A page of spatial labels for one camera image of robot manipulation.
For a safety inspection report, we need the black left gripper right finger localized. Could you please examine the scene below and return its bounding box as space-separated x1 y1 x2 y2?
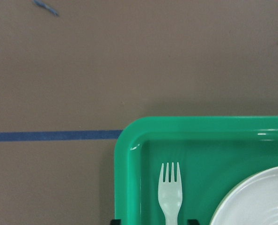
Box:
187 219 199 225

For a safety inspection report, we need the white plastic fork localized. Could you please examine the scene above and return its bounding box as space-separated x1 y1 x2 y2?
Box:
158 162 183 225

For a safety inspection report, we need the blue tape strip crosswise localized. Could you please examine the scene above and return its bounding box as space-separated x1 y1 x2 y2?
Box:
0 130 122 142

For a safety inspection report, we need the white round plate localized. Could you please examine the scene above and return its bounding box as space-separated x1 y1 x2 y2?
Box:
210 166 278 225

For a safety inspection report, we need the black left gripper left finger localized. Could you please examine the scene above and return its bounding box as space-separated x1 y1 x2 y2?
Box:
110 219 122 225

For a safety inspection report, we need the green plastic tray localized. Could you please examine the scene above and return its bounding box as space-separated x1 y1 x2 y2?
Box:
114 116 278 225

